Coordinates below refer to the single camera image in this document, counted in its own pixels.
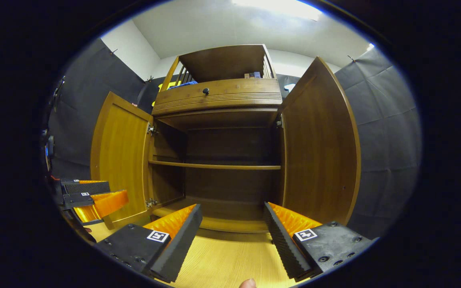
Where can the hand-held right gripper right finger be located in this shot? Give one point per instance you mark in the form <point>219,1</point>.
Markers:
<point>280,244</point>

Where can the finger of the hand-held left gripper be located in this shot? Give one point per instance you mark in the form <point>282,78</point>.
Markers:
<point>78,200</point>
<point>88,187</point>

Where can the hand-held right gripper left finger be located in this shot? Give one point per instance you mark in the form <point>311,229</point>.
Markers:
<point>182,240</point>

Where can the wooden shoe cabinet door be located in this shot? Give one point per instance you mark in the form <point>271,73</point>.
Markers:
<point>318,152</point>
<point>122,152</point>

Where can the metal door hinge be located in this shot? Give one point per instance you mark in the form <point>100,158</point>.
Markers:
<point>279,122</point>
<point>151,129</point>
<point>151,203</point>

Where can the wooden cabinet drawer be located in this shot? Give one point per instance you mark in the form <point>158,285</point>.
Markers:
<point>222,98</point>

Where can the black backdrop cloth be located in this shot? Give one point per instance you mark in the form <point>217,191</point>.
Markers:
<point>382,140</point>

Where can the row of small books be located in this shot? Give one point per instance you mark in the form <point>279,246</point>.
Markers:
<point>252,75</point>

